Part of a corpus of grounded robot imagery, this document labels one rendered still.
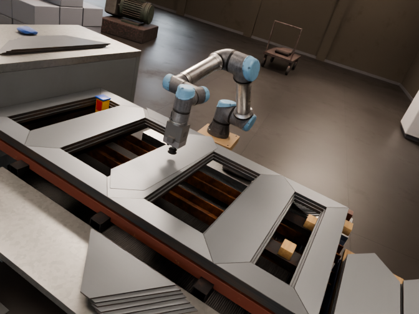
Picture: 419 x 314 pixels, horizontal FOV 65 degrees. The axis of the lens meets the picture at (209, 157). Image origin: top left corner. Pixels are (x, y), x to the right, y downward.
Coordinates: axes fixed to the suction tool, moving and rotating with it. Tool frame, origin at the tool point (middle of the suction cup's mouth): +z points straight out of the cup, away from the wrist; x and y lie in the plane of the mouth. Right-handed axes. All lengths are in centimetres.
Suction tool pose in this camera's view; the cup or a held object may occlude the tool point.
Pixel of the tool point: (172, 152)
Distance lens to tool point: 151.7
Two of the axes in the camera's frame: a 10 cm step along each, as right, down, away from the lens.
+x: 4.7, -3.3, 8.2
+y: 8.5, 4.2, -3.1
